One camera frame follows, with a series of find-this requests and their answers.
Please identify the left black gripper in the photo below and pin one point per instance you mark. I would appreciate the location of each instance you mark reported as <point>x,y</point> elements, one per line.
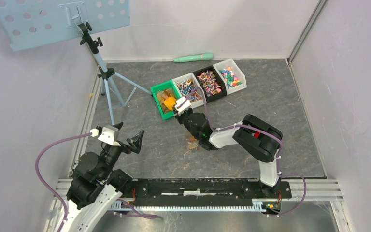
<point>135,141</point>

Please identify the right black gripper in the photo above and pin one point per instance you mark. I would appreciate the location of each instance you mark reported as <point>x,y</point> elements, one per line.
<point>178,117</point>

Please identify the clear plastic jar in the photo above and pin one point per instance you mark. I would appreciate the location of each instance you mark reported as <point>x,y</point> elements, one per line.
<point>192,143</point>

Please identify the yellow plastic scoop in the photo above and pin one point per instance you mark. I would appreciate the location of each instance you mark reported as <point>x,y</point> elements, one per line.
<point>169,103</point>

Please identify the red jar lid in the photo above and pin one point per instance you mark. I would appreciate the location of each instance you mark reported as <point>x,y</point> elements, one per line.
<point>256,135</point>

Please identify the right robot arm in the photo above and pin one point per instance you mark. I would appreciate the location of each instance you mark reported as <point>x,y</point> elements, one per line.
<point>260,139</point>

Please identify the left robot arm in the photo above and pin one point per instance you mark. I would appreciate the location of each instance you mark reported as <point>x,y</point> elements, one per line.
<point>95,184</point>

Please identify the black lollipop bin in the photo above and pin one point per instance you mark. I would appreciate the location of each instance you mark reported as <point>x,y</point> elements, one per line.
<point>211,83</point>

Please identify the white lollipop bin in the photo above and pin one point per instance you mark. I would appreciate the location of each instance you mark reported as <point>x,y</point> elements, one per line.
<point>184,85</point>

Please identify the green candy bin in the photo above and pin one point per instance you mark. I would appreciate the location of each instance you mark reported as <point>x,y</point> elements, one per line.
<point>163,92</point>

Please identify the white candy bin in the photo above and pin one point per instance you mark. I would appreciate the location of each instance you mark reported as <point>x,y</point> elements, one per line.
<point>232,75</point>

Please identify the light blue music stand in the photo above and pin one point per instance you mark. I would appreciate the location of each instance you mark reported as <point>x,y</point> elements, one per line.
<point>34,23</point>

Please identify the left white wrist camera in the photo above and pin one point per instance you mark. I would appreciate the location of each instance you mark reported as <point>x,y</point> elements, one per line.
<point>107,134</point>

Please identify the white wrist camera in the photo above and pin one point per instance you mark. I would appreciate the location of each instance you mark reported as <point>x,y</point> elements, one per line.
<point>107,134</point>
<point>181,105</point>

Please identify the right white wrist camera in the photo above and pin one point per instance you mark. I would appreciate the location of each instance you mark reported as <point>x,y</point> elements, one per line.
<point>181,105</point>

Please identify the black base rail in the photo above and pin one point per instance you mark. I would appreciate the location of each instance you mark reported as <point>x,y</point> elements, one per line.
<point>203,192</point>

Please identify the mint green cylindrical handle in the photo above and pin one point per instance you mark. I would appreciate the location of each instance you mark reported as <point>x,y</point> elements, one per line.
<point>193,58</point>

